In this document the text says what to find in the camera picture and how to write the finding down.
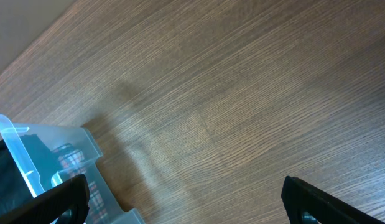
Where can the clear plastic storage container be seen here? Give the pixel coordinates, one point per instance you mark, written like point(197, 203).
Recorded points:
point(77, 153)

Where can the black garment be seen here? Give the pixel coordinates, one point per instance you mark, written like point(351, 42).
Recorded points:
point(13, 189)

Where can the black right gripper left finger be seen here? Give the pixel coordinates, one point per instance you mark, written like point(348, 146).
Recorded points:
point(65, 203)

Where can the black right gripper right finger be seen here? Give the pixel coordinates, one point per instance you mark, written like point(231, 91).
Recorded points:
point(304, 203)

